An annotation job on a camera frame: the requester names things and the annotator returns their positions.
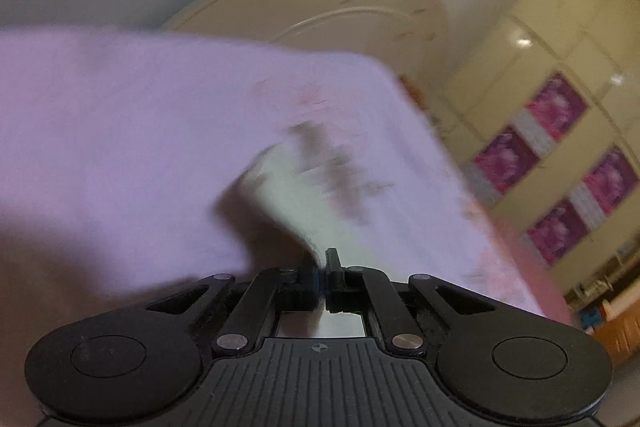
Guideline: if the pale green small garment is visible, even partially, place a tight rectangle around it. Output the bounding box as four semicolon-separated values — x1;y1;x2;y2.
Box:
234;141;482;338

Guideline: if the pink checked bed cover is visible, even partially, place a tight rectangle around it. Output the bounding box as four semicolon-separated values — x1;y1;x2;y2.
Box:
460;196;575;327

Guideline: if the lower left magenta poster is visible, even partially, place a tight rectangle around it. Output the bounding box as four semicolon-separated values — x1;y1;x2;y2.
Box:
473;126;539;194

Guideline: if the magenta poster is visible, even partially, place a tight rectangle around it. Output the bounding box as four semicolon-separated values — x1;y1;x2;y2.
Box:
473;126;539;194
526;72;588;142
582;146;639;215
527;199;589;265

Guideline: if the lower right magenta poster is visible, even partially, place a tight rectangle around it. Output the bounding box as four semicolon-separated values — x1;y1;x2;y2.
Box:
527;199;589;265

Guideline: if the floral lilac bed sheet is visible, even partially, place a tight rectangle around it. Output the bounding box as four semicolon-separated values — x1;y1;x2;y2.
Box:
1;28;538;319

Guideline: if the cream built-in wardrobe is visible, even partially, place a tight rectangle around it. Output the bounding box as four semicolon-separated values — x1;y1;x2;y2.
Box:
439;0;639;292

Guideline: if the upper left magenta poster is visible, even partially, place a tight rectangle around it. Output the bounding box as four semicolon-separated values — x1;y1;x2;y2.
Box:
526;72;588;142

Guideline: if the upper right magenta poster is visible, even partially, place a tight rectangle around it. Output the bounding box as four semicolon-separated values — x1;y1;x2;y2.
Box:
582;146;639;215

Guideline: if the cream round headboard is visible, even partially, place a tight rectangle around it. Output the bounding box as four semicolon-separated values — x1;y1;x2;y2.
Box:
164;0;449;89

